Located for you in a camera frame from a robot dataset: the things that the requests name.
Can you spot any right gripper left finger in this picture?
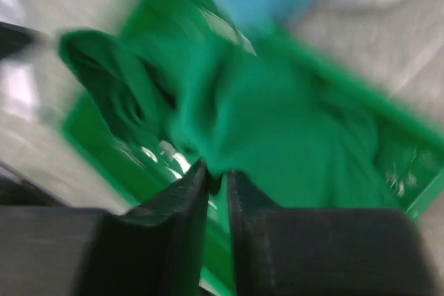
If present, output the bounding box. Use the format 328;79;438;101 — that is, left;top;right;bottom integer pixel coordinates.
76;161;210;295

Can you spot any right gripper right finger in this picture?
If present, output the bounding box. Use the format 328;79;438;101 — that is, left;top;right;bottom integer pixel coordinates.
227;172;437;295

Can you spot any green t shirt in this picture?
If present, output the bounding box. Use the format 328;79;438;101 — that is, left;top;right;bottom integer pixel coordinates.
59;30;399;208

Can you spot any green plastic tray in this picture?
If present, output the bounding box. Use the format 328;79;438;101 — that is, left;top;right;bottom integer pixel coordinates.
64;0;443;295

